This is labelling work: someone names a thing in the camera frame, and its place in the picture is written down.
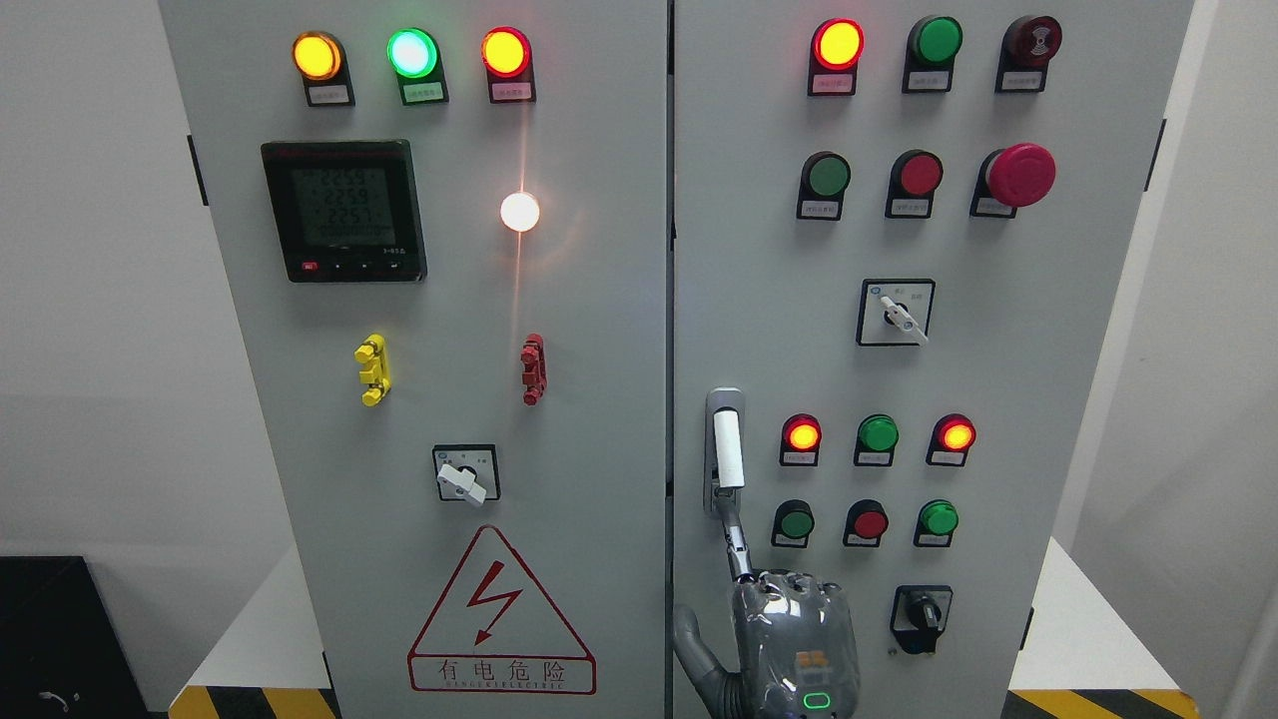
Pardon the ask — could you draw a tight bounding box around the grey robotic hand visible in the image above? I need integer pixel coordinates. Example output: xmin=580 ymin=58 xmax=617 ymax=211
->
xmin=672 ymin=496 xmax=860 ymax=718

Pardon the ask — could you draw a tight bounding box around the silver door handle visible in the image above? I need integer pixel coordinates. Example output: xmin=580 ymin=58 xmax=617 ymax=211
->
xmin=703 ymin=387 xmax=745 ymax=518

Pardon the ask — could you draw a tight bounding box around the right grey cabinet door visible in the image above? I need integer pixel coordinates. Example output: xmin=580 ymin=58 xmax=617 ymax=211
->
xmin=672 ymin=1 xmax=1194 ymax=718

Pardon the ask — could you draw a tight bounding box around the grey cabinet door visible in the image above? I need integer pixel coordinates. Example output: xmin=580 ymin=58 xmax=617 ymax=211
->
xmin=672 ymin=1 xmax=1194 ymax=718
xmin=160 ymin=1 xmax=670 ymax=718

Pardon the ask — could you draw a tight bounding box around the left grey cabinet door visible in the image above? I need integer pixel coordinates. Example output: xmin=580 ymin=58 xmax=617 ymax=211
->
xmin=160 ymin=1 xmax=670 ymax=718

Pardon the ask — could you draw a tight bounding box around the red button bottom middle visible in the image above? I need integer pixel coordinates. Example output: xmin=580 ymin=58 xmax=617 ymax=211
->
xmin=843 ymin=499 xmax=889 ymax=549

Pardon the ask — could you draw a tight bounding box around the green lit button bottom right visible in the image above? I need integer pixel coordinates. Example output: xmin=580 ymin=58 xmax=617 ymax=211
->
xmin=912 ymin=497 xmax=959 ymax=549

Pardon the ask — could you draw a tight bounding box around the red lit light lower left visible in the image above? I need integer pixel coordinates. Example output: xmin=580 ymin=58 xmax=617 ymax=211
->
xmin=780 ymin=412 xmax=822 ymax=467

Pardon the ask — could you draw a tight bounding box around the red lit light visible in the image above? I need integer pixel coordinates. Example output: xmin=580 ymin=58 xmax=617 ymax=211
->
xmin=780 ymin=412 xmax=822 ymax=467
xmin=808 ymin=18 xmax=866 ymax=97
xmin=927 ymin=412 xmax=976 ymax=467

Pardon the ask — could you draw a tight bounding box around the green light lower middle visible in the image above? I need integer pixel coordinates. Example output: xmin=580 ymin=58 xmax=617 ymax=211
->
xmin=854 ymin=412 xmax=900 ymax=467

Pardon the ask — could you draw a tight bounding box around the red lit light lower right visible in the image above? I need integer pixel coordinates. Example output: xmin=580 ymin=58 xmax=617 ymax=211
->
xmin=927 ymin=412 xmax=976 ymax=467

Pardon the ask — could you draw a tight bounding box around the white platform with hazard stripes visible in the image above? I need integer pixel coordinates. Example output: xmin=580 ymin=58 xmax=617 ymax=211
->
xmin=169 ymin=541 xmax=1199 ymax=718

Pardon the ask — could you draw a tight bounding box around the red lightning warning sticker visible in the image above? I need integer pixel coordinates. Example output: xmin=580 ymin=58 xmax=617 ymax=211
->
xmin=406 ymin=524 xmax=597 ymax=695

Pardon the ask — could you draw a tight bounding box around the red terminal connector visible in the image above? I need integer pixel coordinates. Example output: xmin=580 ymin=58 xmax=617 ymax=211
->
xmin=519 ymin=333 xmax=547 ymax=406

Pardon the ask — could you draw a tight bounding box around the green push button second row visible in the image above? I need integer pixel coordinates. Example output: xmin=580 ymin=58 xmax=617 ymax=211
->
xmin=796 ymin=151 xmax=851 ymax=222

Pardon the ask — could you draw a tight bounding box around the red push button second row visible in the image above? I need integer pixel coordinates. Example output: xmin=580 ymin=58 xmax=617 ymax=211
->
xmin=883 ymin=149 xmax=944 ymax=218

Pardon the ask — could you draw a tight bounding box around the white indicator light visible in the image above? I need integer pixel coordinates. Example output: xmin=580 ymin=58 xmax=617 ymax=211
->
xmin=498 ymin=192 xmax=541 ymax=232

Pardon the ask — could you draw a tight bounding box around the yellow terminal connector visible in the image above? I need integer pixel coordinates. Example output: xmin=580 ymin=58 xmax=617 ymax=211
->
xmin=354 ymin=333 xmax=391 ymax=406

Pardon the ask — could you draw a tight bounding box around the red emergency stop button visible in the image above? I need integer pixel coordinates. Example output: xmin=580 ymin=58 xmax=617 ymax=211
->
xmin=970 ymin=142 xmax=1057 ymax=220

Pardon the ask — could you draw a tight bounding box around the red lit light top right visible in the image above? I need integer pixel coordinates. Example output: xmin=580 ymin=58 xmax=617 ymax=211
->
xmin=808 ymin=18 xmax=866 ymax=97

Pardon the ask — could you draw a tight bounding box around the green button top right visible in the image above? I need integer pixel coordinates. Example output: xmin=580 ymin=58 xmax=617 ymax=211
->
xmin=901 ymin=15 xmax=964 ymax=95

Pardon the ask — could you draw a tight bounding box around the black digital power meter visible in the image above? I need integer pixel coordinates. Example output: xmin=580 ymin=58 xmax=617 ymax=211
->
xmin=261 ymin=138 xmax=427 ymax=284

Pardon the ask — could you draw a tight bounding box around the dark red buzzer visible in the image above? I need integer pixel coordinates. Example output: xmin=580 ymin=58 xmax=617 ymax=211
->
xmin=994 ymin=15 xmax=1063 ymax=95

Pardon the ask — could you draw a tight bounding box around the red indicator light top left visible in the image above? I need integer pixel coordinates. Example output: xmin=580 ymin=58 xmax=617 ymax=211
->
xmin=481 ymin=26 xmax=537 ymax=103

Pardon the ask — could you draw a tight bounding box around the green indicator light top left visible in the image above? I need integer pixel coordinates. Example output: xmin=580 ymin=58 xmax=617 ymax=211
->
xmin=386 ymin=27 xmax=450 ymax=106

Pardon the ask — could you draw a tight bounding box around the black box lower left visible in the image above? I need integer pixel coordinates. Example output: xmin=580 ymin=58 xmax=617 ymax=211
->
xmin=1 ymin=556 xmax=148 ymax=718

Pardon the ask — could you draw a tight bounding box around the yellow indicator light top left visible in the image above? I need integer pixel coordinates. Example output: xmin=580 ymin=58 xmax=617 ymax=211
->
xmin=291 ymin=31 xmax=355 ymax=109

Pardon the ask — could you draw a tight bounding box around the black rotary knob switch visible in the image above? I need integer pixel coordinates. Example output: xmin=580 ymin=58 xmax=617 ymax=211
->
xmin=889 ymin=584 xmax=953 ymax=655

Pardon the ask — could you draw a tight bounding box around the upper right selector switch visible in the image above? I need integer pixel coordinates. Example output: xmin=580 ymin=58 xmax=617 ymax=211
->
xmin=858 ymin=278 xmax=935 ymax=347

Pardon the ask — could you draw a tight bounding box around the left door selector switch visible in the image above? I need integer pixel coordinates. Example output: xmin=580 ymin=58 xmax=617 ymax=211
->
xmin=429 ymin=444 xmax=501 ymax=508

